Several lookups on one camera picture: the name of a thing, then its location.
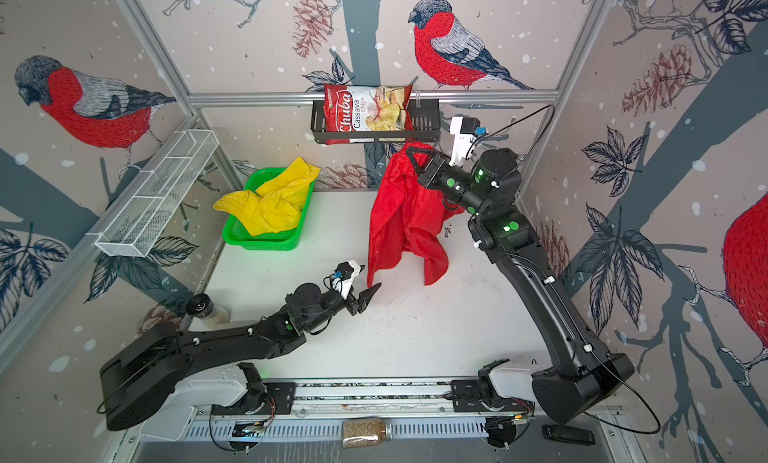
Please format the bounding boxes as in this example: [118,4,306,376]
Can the red shorts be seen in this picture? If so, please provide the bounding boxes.
[367,142,463,286]

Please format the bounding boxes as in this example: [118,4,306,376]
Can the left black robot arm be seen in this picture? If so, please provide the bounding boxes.
[97,283,381,431]

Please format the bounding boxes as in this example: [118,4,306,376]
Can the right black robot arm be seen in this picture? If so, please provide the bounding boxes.
[406,147,635,424]

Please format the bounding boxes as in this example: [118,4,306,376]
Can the yellow shorts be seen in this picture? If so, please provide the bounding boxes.
[213,157,321,237]

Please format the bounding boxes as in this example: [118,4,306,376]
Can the red Chuba chips bag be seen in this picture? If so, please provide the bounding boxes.
[323,84,413,133]

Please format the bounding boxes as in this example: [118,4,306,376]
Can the green plastic basket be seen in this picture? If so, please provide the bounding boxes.
[222,167,315,251]

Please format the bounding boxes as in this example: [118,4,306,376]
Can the black-capped white bottle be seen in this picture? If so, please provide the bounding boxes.
[185,293,230,329]

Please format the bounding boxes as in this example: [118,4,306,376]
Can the glass jar of grains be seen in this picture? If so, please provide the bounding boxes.
[342,418,392,449]

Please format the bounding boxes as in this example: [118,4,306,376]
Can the black remote device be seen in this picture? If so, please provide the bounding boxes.
[542,424,596,446]

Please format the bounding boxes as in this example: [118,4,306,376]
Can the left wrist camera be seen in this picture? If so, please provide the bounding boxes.
[331,260,365,300]

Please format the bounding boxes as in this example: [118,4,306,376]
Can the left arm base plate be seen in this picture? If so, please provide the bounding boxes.
[211,382,297,417]

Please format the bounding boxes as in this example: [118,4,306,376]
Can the black wall shelf basket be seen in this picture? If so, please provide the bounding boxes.
[310,99,441,144]

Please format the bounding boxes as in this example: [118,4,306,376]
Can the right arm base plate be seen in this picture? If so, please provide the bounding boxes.
[443,378,535,414]

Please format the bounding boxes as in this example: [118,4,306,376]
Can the white wire mesh basket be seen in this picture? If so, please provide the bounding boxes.
[95,129,219,257]

